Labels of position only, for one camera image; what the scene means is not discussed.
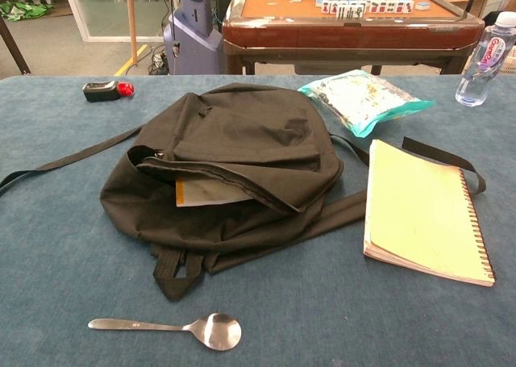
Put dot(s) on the black fabric backpack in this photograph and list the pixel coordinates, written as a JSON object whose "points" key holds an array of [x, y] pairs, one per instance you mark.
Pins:
{"points": [[250, 133]]}

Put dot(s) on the white book with orange spine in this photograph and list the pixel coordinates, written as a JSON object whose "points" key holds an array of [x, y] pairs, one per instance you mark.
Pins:
{"points": [[209, 193]]}

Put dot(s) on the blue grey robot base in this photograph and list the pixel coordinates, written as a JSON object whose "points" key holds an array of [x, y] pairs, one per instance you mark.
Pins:
{"points": [[189, 48]]}

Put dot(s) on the teal clear snack bag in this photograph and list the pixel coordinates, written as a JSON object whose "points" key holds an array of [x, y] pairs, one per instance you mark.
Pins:
{"points": [[363, 101]]}

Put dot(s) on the white power strip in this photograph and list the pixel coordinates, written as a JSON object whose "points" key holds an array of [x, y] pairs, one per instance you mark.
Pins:
{"points": [[158, 62]]}

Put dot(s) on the small red object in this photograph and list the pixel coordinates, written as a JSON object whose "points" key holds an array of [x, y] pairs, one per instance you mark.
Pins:
{"points": [[126, 89]]}

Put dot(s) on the metal spoon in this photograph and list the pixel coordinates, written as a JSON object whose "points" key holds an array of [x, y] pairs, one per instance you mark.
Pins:
{"points": [[219, 331]]}

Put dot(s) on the brown mahjong table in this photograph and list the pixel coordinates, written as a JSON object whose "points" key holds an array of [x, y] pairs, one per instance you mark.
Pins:
{"points": [[342, 34]]}

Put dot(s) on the spiral bound notebook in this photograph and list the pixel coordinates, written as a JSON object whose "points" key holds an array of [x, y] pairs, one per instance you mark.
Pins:
{"points": [[419, 209]]}

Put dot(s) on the black and red device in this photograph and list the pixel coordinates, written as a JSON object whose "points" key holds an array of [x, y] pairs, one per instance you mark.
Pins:
{"points": [[98, 93]]}

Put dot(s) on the wooden pole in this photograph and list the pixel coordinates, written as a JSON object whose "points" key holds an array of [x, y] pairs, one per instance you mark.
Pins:
{"points": [[132, 20]]}

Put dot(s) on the blue table cloth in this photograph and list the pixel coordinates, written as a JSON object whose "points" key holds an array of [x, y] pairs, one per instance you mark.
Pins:
{"points": [[60, 262]]}

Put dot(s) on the clear plastic water bottle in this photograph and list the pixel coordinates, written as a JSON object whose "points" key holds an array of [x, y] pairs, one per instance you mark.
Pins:
{"points": [[479, 68]]}

